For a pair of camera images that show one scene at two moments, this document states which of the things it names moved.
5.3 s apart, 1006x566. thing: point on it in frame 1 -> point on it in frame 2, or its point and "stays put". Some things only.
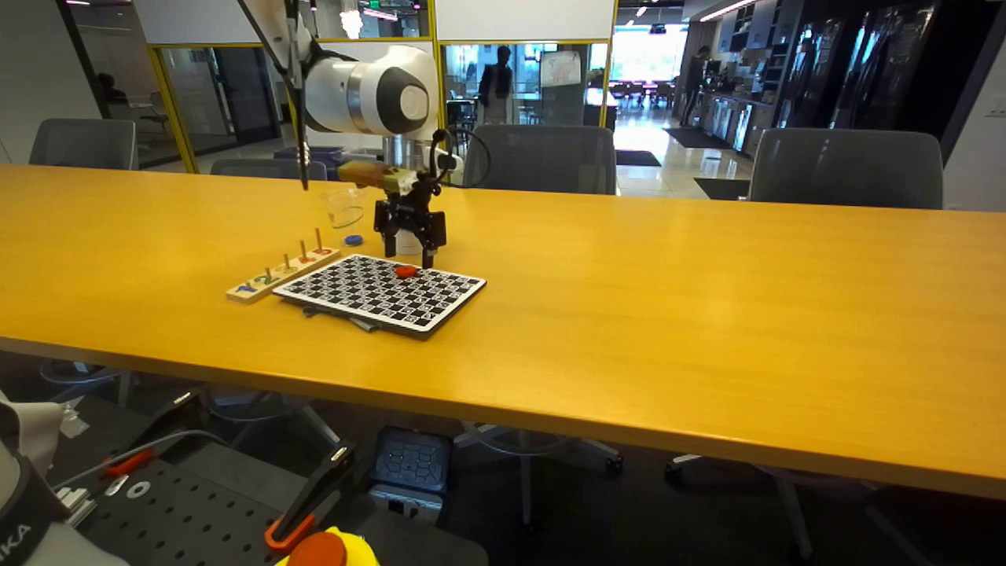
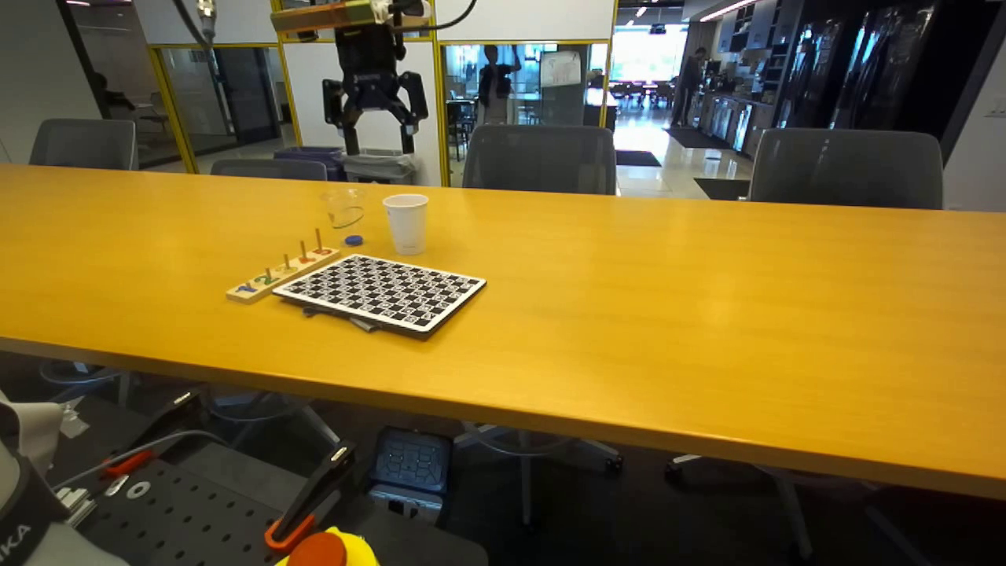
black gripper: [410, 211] -> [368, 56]
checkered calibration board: [395, 293] stays put
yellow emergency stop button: [330, 547] stays put
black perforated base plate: [195, 505] stays put
